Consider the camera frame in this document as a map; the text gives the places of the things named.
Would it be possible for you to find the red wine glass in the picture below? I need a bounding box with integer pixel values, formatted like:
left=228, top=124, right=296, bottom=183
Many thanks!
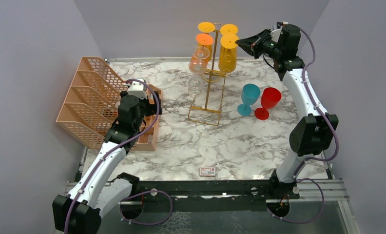
left=254, top=87, right=282, bottom=120

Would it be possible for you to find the small red white card box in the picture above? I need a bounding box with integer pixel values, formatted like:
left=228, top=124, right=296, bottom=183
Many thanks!
left=199, top=167, right=216, bottom=176

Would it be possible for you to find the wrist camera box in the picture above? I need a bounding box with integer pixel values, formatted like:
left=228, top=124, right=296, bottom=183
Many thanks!
left=127, top=81, right=148, bottom=99
left=270, top=21, right=288, bottom=42

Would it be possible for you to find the yellow wine glass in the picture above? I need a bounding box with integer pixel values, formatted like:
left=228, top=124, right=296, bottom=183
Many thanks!
left=197, top=21, right=216, bottom=34
left=220, top=24, right=238, bottom=36
left=218, top=34, right=239, bottom=74

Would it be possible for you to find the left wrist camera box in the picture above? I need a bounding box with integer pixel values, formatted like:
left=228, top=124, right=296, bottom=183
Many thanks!
left=127, top=81, right=148, bottom=99

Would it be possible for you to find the clear wine glass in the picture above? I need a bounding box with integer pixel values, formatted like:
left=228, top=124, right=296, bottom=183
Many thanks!
left=188, top=60, right=207, bottom=98

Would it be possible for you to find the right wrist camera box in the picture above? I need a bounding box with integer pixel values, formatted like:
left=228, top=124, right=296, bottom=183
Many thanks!
left=270, top=21, right=288, bottom=42

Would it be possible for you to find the gold wine glass rack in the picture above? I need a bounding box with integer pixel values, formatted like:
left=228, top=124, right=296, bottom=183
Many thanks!
left=188, top=23, right=227, bottom=126

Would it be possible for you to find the blue wine glass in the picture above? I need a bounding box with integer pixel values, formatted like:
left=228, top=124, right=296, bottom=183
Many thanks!
left=237, top=83, right=261, bottom=116

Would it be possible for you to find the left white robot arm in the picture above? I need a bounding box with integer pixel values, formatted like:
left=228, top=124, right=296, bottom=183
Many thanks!
left=52, top=91, right=162, bottom=234

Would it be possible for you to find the orange wine glass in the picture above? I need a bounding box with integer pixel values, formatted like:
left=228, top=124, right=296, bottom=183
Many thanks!
left=191, top=33, right=214, bottom=64

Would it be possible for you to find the black mounting rail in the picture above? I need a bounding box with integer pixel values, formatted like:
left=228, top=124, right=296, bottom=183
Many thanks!
left=119, top=179, right=299, bottom=213

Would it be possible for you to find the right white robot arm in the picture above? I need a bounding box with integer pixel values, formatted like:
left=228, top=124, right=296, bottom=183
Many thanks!
left=236, top=22, right=339, bottom=198

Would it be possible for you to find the peach plastic file organizer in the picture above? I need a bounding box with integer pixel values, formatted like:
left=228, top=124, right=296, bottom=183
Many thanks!
left=56, top=57, right=162, bottom=150

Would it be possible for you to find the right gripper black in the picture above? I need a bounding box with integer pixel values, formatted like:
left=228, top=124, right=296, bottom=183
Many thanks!
left=234, top=29, right=282, bottom=60

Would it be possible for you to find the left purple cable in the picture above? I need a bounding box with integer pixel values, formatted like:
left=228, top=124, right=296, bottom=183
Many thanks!
left=63, top=78, right=174, bottom=234

